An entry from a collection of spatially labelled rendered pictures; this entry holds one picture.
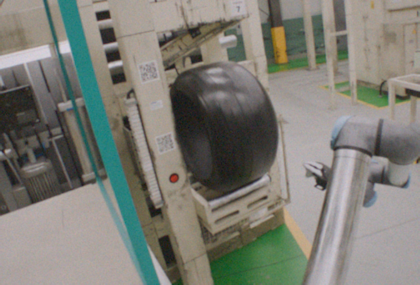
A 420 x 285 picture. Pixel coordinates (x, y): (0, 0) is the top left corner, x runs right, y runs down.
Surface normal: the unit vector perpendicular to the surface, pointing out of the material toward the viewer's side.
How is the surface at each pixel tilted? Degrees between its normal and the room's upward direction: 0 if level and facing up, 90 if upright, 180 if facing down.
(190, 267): 90
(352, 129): 44
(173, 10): 90
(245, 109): 63
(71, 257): 0
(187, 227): 90
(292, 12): 90
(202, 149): 52
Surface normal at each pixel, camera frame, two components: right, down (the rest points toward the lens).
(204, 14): 0.47, 0.20
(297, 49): 0.14, 0.29
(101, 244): -0.18, -0.93
